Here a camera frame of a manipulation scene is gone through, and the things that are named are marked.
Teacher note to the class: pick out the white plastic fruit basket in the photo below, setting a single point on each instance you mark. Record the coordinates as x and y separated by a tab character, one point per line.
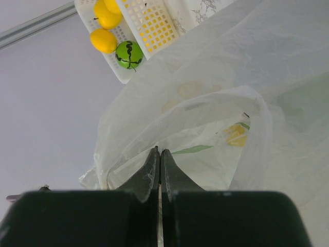
147	23

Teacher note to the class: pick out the large yellow fake lemon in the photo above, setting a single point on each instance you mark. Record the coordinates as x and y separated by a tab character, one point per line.
103	40

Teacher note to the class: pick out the left aluminium frame post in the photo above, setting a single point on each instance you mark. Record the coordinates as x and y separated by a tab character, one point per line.
40	23

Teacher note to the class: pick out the white lemon-print plastic bag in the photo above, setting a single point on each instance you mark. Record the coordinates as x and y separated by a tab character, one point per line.
241	101

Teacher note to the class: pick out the green black-striped fake fruit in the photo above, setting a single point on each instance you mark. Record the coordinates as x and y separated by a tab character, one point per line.
129	55

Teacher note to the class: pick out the yellow fake mango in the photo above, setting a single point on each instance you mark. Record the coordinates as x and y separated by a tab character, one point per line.
112	6

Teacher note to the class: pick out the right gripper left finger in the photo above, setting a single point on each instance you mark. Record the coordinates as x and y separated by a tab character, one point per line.
126	216

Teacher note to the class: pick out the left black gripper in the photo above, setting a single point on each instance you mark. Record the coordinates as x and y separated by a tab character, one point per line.
17	197

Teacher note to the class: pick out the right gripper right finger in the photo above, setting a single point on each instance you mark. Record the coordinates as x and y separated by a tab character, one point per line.
192	216

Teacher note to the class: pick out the small yellow fake lemon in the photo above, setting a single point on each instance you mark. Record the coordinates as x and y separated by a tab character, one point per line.
106	19

